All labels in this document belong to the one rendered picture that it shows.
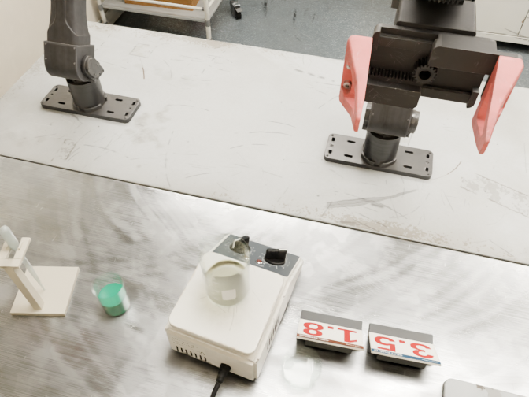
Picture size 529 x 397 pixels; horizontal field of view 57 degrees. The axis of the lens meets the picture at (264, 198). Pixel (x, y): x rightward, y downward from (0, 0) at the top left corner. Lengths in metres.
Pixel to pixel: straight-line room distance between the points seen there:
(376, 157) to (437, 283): 0.25
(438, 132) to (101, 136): 0.67
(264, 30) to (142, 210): 2.28
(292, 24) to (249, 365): 2.63
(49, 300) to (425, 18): 0.63
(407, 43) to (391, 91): 0.04
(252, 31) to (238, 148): 2.11
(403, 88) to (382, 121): 0.37
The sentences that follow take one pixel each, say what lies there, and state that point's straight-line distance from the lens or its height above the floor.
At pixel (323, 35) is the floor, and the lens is 3.02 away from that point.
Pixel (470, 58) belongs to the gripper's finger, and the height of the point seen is 1.33.
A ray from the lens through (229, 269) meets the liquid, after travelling 0.65.
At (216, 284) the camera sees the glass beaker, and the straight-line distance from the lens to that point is 0.60.
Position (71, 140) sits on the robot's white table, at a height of 0.90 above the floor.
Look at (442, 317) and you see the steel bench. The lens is 0.78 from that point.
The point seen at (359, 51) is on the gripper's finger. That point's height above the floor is 1.33.
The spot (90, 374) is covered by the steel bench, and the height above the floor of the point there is 0.90.
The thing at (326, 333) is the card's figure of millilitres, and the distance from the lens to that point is 0.70.
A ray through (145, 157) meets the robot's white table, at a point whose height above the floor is 0.90.
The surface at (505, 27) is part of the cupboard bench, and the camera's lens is 3.09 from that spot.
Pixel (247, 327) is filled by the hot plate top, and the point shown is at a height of 0.99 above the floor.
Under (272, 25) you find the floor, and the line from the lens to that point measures 3.09.
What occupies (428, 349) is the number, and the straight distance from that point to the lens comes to 0.74.
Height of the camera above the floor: 1.56
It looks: 50 degrees down
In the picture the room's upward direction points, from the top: straight up
